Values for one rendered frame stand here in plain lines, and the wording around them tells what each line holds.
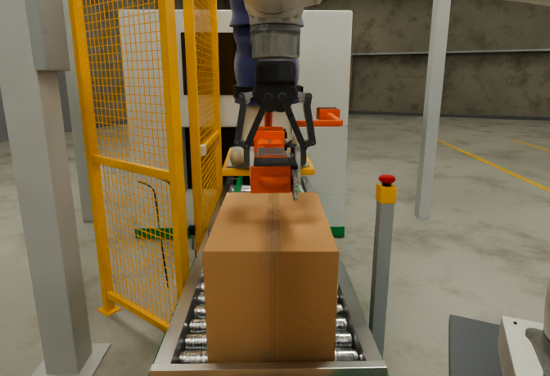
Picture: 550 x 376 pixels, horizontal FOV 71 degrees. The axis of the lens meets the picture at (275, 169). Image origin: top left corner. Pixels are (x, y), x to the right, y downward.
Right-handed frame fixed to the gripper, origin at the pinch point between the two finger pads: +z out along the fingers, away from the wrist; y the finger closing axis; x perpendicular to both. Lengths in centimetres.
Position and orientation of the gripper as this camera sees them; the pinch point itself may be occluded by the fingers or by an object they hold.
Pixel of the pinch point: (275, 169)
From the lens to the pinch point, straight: 75.0
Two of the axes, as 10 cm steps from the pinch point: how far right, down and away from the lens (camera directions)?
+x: 0.2, 2.3, -9.7
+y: -10.0, 0.0, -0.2
